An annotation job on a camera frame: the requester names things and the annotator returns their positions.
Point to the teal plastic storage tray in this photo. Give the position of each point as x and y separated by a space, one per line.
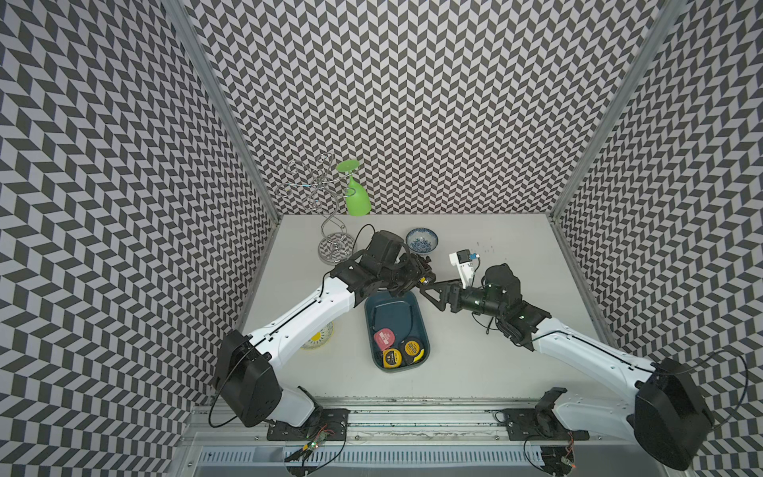
400 314

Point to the blue white ceramic bowl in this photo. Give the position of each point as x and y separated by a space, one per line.
422 240

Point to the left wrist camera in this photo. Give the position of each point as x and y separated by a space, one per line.
383 250

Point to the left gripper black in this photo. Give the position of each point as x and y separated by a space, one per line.
413 264

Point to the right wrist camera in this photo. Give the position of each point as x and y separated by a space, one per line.
466 263

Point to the yellow black tape measure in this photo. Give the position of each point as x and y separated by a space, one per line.
412 351

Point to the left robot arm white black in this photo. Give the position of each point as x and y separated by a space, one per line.
246 376

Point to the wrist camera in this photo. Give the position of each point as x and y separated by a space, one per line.
466 263
383 250

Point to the pink tape measure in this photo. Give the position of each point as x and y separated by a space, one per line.
385 339

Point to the green plastic cup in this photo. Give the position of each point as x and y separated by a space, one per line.
357 199

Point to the yellow tape measure front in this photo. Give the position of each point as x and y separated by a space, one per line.
392 358

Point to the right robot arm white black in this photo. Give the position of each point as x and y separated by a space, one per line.
656 405

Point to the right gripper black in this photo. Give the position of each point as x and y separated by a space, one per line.
445 288

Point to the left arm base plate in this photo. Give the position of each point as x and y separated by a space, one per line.
331 422

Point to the yellow patterned small bowl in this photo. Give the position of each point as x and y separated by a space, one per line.
320 338

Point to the chrome wire cup stand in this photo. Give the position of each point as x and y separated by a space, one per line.
325 191

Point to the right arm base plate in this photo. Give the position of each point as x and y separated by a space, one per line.
524 424

